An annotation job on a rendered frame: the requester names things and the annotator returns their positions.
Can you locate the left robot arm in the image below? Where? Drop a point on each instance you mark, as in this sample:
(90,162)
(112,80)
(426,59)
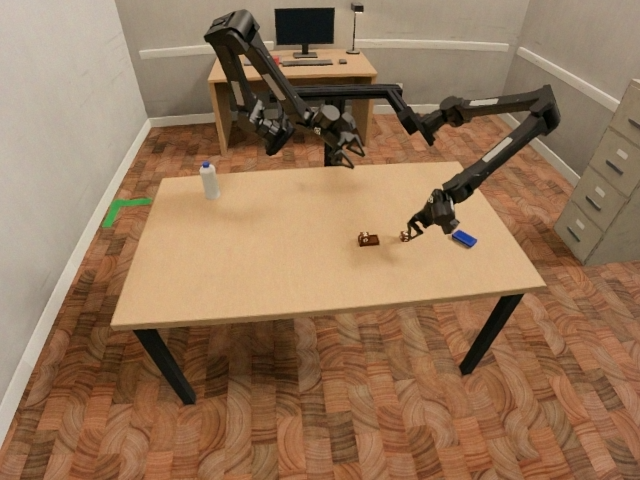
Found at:
(442,211)

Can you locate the brown wooden calendar tray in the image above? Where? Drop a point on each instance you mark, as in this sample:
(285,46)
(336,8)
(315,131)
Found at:
(374,240)

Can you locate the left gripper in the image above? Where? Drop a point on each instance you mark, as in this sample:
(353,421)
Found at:
(418,217)

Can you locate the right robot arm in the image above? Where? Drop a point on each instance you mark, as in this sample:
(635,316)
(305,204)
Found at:
(237,24)

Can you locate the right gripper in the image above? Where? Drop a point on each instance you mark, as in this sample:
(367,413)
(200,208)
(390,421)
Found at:
(349,139)

